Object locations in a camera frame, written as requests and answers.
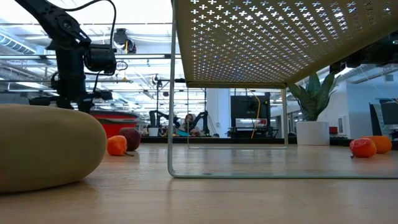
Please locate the red bowl with grey rim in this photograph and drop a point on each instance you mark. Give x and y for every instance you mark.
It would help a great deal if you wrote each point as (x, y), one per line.
(115, 127)

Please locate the tan oval fruit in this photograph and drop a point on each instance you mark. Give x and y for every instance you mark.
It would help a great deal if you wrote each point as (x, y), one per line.
(46, 146)

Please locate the small orange fruit with stem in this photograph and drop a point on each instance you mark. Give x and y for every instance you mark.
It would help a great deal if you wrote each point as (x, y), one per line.
(116, 145)

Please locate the dark red round fruit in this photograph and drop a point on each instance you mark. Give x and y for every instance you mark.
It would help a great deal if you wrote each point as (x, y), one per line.
(133, 138)

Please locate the red-orange fruit with stem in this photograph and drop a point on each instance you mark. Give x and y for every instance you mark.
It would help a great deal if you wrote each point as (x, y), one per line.
(362, 147)

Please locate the orange round fruit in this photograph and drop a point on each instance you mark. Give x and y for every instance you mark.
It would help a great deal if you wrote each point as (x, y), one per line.
(384, 144)

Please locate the black background robot arm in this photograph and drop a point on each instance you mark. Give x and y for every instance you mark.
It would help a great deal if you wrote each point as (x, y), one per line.
(155, 116)
(203, 116)

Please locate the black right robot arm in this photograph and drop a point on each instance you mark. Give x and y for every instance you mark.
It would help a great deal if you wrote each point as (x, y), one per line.
(379, 53)

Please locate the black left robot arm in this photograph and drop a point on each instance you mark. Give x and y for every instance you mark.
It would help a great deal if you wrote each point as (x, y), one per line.
(56, 21)

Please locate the person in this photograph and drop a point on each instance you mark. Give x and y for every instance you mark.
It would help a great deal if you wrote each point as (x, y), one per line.
(188, 121)

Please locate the black monitor on stand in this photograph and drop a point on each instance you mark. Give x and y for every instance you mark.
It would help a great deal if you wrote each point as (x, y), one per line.
(248, 107)

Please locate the green perforated metal shelf riser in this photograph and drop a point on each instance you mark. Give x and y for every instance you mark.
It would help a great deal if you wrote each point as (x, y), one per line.
(264, 40)

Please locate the green snake plant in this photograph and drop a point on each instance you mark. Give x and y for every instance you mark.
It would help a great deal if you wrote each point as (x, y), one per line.
(314, 96)

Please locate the white plant pot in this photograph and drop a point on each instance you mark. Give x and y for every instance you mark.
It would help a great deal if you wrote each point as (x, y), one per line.
(312, 133)

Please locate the small red box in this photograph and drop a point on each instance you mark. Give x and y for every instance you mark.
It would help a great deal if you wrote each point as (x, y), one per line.
(333, 130)

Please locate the black office monitor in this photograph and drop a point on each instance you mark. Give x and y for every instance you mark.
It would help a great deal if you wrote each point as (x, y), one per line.
(390, 113)

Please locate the black ceiling camera mount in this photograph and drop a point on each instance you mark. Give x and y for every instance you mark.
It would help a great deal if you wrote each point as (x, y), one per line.
(120, 36)

